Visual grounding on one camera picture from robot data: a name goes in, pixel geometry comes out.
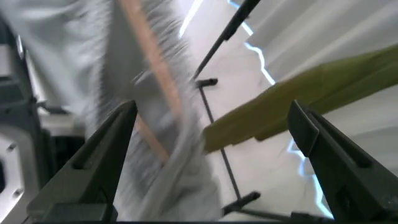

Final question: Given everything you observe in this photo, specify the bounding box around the green shirt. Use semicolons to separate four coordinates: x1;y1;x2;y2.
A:
201;43;398;154

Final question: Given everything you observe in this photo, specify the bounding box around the black clothes rack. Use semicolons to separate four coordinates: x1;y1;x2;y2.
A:
190;0;336;222

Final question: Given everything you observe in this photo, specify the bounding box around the white curtain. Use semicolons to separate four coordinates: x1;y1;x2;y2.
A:
229;0;398;177

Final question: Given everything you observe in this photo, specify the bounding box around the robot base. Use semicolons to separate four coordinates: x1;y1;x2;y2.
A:
0;17;86;223

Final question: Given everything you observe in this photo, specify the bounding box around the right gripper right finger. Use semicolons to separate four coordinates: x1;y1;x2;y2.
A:
285;99;398;222

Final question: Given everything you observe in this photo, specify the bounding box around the pale grey garment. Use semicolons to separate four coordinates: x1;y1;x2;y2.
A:
0;0;222;222

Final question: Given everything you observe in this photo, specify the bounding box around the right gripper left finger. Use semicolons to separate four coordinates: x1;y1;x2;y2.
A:
26;99;139;222

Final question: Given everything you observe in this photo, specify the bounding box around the pink clothes hanger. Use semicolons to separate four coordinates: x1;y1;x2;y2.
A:
119;0;183;165

